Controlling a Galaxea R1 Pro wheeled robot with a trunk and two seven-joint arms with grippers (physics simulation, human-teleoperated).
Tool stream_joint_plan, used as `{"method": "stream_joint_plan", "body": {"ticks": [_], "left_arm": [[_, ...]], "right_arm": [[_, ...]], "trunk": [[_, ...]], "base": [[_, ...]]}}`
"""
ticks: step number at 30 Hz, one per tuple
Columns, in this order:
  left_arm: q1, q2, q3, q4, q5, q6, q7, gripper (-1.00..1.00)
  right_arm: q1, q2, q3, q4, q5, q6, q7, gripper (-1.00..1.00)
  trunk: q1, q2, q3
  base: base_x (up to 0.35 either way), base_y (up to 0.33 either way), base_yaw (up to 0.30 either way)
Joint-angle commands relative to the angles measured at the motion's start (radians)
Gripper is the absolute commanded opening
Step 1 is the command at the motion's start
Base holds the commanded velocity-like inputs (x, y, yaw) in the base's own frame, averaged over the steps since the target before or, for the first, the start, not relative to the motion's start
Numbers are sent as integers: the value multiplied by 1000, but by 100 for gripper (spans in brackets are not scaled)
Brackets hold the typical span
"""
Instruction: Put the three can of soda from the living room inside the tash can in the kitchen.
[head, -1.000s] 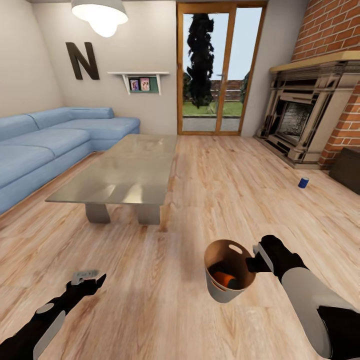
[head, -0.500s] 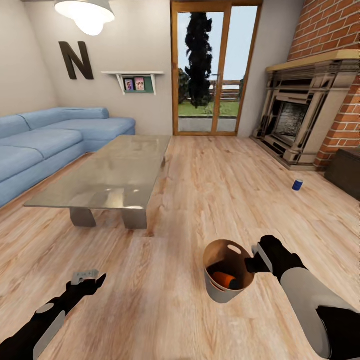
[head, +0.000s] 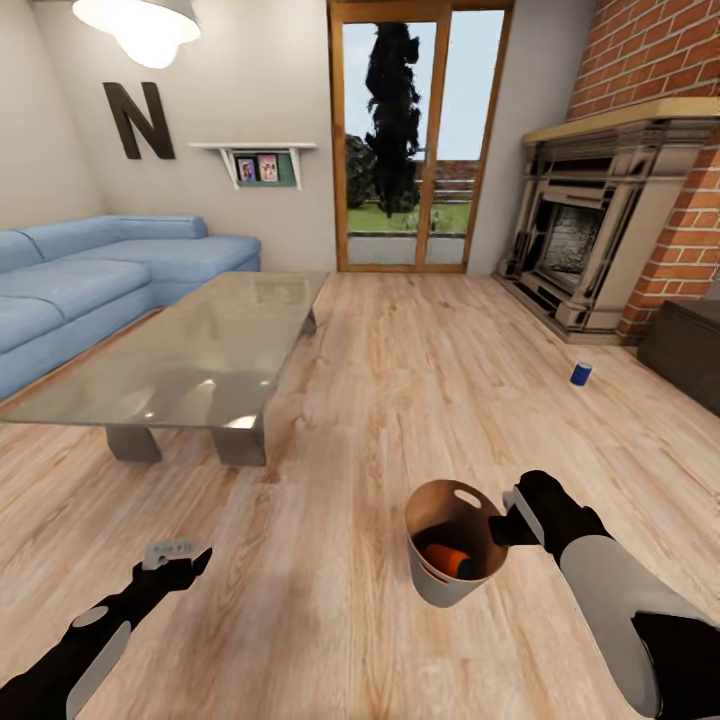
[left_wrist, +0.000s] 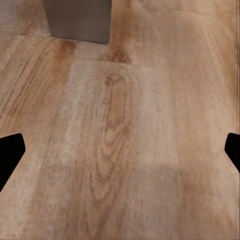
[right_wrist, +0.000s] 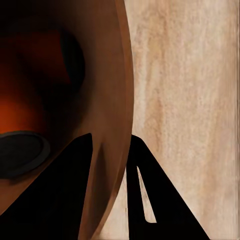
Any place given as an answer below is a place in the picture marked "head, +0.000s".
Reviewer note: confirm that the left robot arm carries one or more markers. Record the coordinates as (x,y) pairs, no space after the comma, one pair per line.
(63,681)

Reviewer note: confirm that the trash can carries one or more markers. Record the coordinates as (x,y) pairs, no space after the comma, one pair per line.
(434,514)

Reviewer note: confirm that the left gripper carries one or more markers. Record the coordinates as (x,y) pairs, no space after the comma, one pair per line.
(177,575)

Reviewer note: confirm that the can of soda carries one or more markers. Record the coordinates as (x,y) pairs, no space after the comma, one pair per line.
(581,374)
(450,562)

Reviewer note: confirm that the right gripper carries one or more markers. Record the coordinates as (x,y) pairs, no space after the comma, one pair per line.
(505,532)

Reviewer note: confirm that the shelf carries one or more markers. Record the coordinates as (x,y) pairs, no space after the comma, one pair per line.
(287,159)

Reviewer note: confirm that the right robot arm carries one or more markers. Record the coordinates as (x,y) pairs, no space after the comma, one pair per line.
(662,650)

